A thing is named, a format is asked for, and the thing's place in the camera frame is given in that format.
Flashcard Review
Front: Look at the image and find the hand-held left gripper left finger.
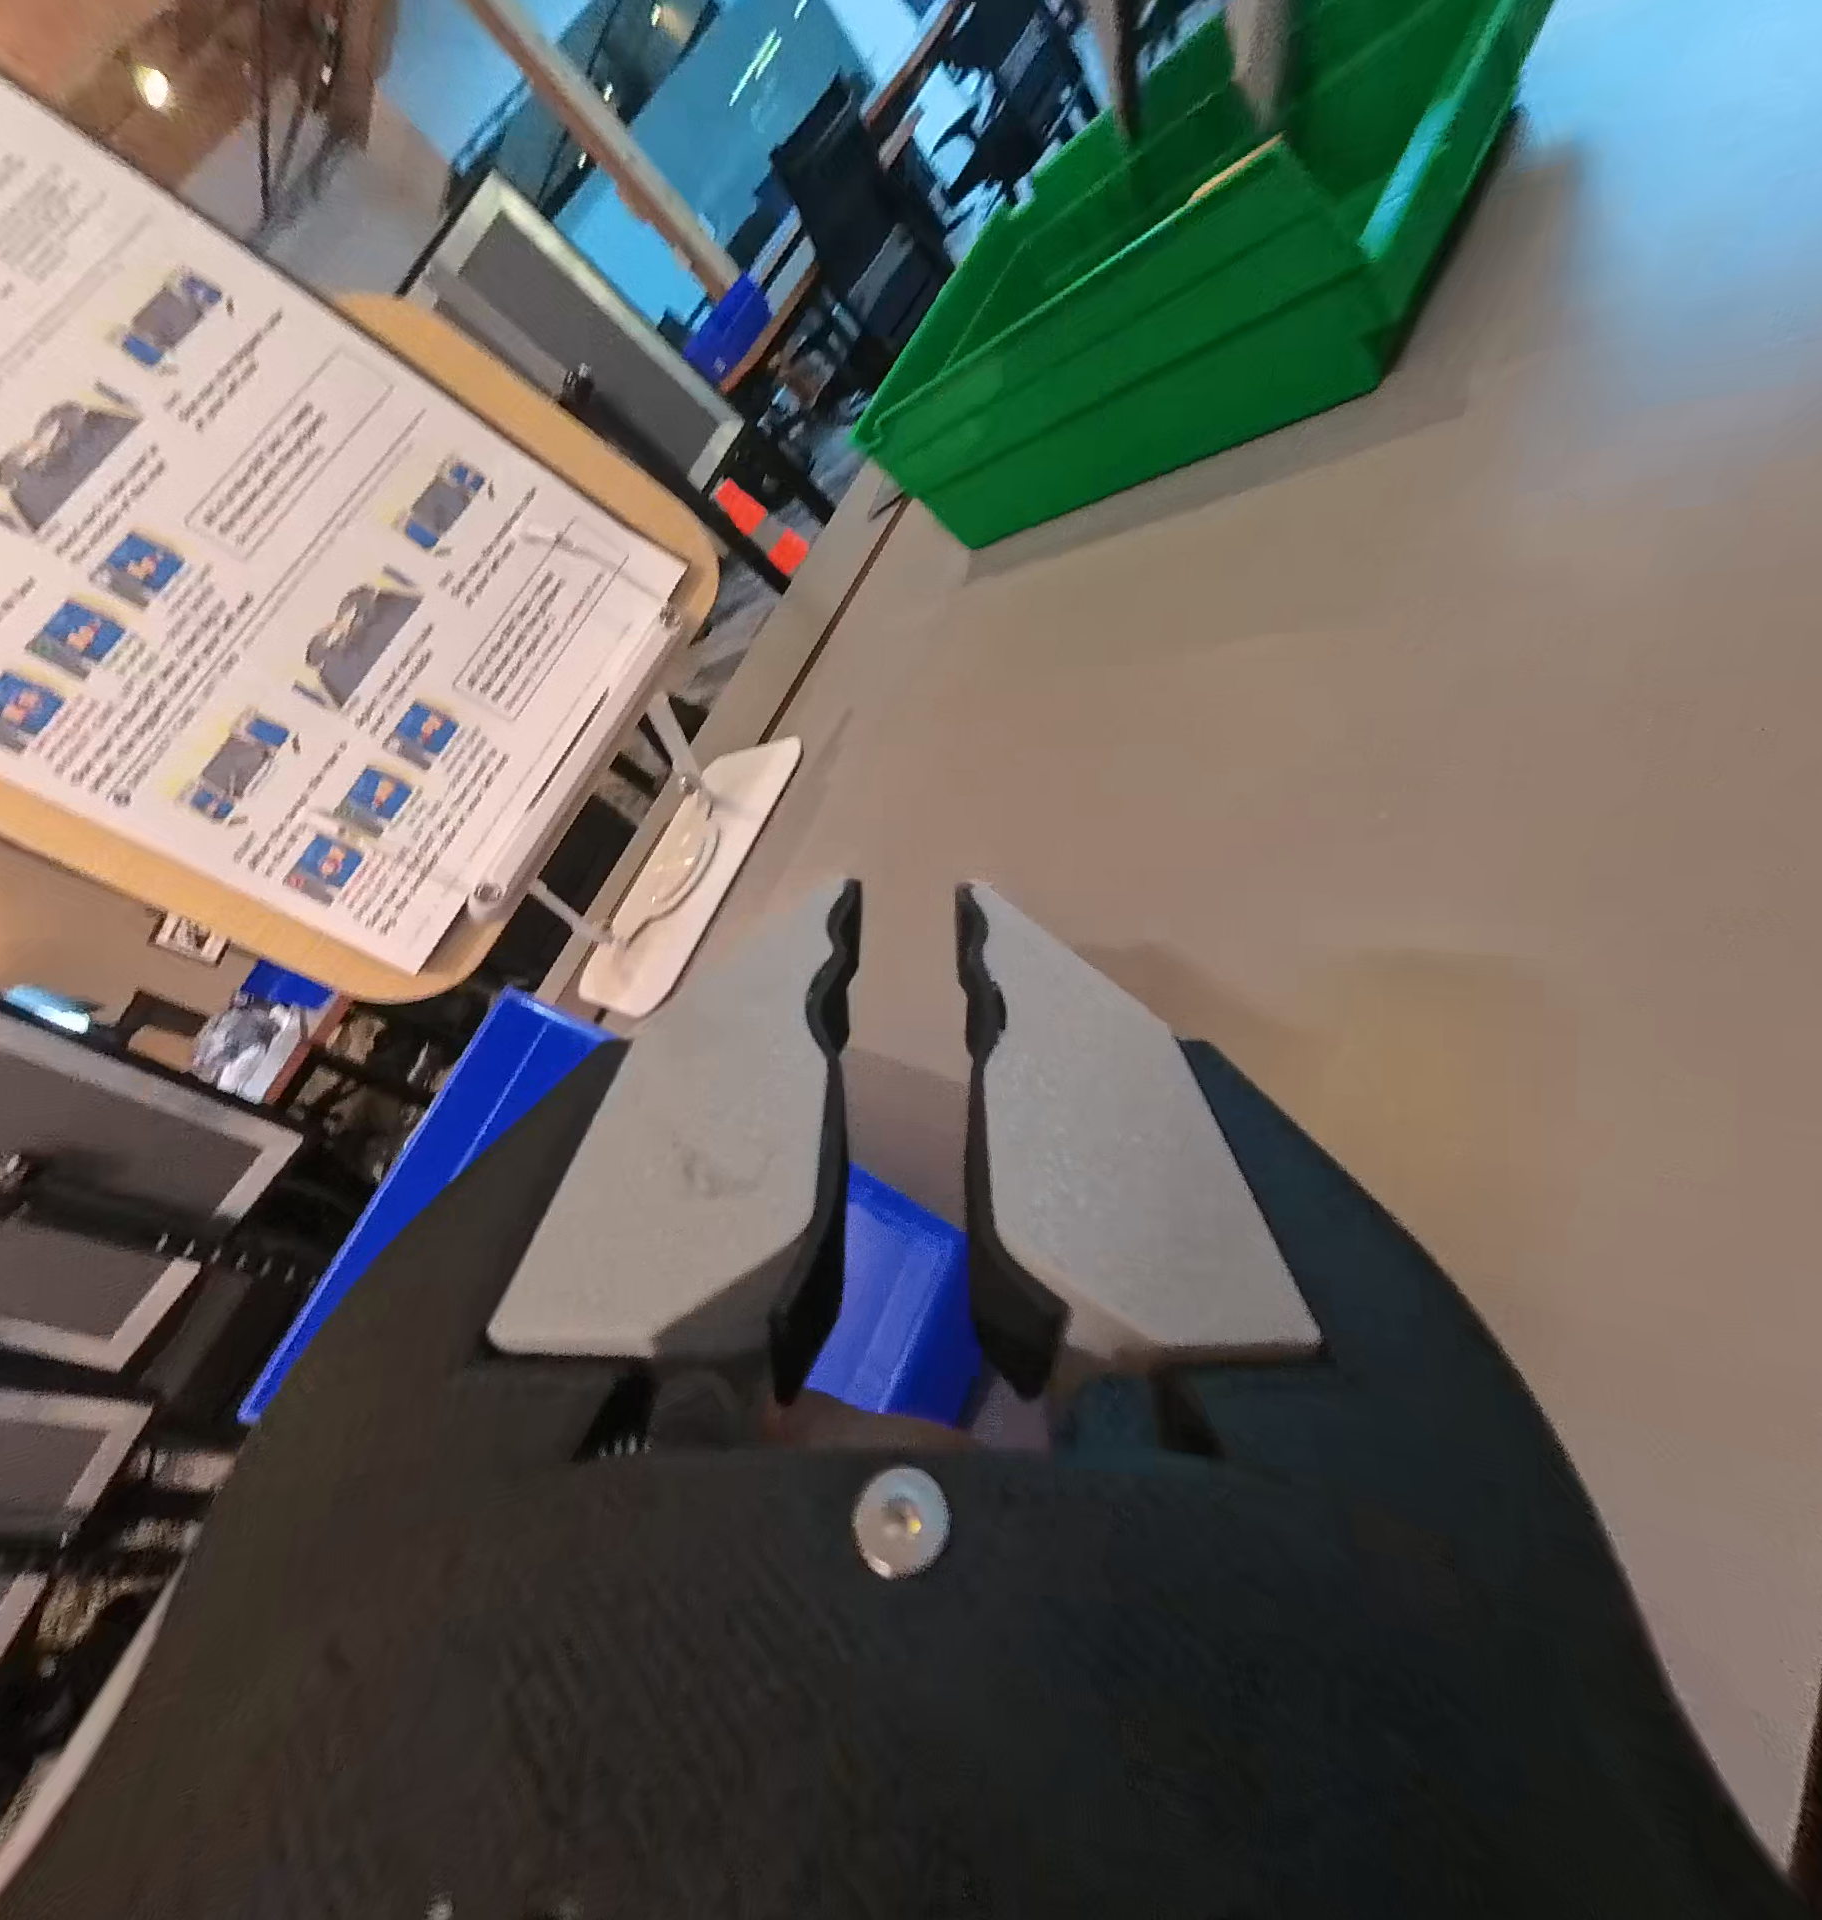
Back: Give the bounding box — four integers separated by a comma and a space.
486, 877, 867, 1403

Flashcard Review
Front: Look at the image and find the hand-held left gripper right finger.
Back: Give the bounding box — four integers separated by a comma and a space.
955, 884, 1326, 1400

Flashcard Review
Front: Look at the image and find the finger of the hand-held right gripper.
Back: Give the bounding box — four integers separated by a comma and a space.
1079, 0, 1160, 149
1227, 0, 1300, 138

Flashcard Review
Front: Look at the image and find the blue plastic bin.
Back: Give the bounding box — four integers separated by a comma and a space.
236, 989, 988, 1427

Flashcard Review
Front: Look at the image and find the green plastic bin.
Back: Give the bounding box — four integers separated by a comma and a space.
852, 0, 1558, 549

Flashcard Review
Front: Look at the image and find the diagonal support beam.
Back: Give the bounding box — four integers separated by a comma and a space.
468, 0, 749, 294

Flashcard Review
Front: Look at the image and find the orange traffic cone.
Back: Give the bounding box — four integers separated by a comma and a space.
708, 478, 814, 572

